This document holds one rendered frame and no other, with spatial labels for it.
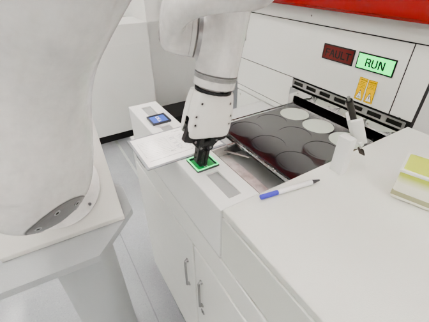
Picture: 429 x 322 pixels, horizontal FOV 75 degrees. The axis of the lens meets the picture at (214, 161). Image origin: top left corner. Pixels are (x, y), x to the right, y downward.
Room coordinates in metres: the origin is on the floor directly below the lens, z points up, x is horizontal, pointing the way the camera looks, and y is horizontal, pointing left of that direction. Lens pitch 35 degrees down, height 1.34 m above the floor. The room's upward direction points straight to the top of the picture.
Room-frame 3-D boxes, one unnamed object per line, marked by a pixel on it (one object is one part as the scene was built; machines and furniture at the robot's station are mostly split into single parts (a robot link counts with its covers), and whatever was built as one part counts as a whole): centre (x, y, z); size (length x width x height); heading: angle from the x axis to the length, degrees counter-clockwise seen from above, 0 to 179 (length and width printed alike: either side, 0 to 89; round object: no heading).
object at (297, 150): (0.77, -0.25, 0.90); 0.34 x 0.34 x 0.01; 32
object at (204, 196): (0.63, 0.09, 0.89); 0.55 x 0.09 x 0.14; 32
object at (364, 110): (0.90, -0.42, 0.96); 0.44 x 0.01 x 0.02; 32
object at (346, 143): (0.50, -0.29, 1.03); 0.06 x 0.04 x 0.13; 122
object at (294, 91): (0.89, -0.42, 0.89); 0.44 x 0.02 x 0.10; 32
